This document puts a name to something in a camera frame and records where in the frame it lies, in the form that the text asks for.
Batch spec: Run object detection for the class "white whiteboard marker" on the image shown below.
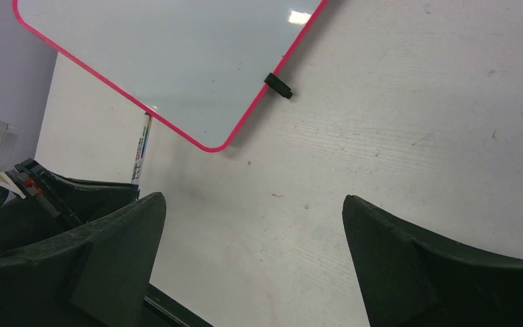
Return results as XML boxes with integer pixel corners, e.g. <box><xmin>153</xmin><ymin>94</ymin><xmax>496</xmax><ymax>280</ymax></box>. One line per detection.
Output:
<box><xmin>131</xmin><ymin>112</ymin><xmax>153</xmax><ymax>187</ymax></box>

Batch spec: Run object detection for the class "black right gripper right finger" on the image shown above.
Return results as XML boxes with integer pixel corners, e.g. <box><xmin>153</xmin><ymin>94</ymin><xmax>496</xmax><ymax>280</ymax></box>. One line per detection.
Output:
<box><xmin>342</xmin><ymin>195</ymin><xmax>523</xmax><ymax>326</ymax></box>

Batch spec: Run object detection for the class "black clip near corner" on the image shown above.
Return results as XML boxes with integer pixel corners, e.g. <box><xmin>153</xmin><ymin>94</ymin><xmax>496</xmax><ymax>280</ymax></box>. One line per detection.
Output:
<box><xmin>264</xmin><ymin>73</ymin><xmax>293</xmax><ymax>99</ymax></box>

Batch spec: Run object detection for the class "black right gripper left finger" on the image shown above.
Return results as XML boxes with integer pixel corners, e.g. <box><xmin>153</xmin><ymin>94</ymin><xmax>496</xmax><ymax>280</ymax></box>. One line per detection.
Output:
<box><xmin>0</xmin><ymin>193</ymin><xmax>166</xmax><ymax>326</ymax></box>

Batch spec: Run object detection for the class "black table front rail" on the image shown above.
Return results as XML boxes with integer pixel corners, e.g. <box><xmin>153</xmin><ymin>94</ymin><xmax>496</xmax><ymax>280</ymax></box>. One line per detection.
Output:
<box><xmin>139</xmin><ymin>284</ymin><xmax>212</xmax><ymax>327</ymax></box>

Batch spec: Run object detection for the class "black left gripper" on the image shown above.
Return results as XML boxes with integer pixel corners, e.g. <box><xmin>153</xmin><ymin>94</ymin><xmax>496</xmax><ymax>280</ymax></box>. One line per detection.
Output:
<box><xmin>0</xmin><ymin>159</ymin><xmax>140</xmax><ymax>258</ymax></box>

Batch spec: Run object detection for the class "pink framed whiteboard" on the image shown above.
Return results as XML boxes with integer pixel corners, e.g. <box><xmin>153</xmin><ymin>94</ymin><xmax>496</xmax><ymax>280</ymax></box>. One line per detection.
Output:
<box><xmin>12</xmin><ymin>0</ymin><xmax>326</xmax><ymax>153</ymax></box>

